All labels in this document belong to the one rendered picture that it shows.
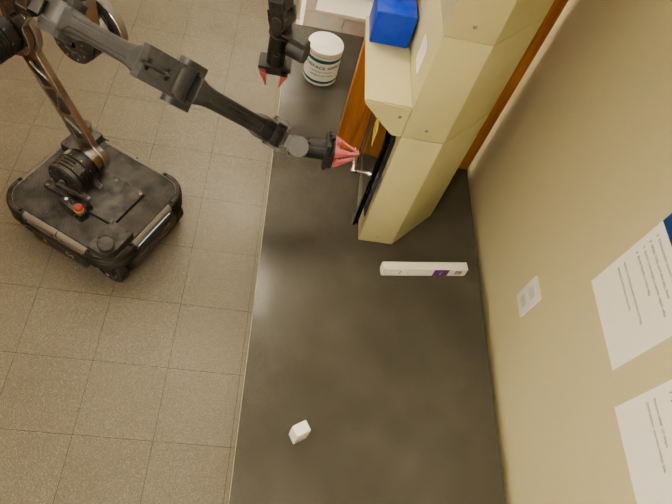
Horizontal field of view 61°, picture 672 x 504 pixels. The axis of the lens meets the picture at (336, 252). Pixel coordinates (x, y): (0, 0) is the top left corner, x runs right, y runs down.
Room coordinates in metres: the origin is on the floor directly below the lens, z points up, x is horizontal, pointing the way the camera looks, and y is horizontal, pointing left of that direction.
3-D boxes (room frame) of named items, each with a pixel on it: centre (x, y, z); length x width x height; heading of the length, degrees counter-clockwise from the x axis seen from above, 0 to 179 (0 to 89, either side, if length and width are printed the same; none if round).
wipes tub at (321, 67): (1.72, 0.29, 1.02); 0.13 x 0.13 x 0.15
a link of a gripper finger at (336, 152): (1.14, 0.08, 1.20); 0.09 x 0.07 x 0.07; 105
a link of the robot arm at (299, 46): (1.41, 0.35, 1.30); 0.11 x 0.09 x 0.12; 79
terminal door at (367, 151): (1.20, 0.01, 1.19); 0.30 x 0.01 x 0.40; 11
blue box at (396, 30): (1.29, 0.07, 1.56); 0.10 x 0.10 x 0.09; 15
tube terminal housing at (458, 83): (1.24, -0.13, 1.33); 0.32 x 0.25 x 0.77; 15
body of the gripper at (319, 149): (1.12, 0.15, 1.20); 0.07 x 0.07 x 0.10; 15
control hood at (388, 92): (1.19, 0.05, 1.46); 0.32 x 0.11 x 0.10; 15
